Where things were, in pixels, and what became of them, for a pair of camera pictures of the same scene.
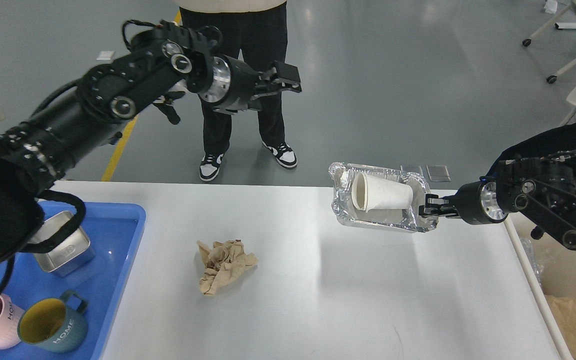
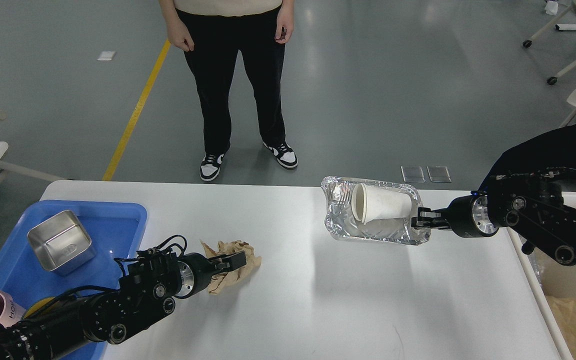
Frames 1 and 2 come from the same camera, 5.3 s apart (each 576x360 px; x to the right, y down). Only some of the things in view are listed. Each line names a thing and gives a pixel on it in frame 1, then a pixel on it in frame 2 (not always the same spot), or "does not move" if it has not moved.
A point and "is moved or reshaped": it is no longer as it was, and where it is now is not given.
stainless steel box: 73,251 does not move
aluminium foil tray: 372,196 -> 340,221
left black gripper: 230,85 -> 196,270
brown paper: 226,263 does not move
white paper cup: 370,192 is moved or reshaped
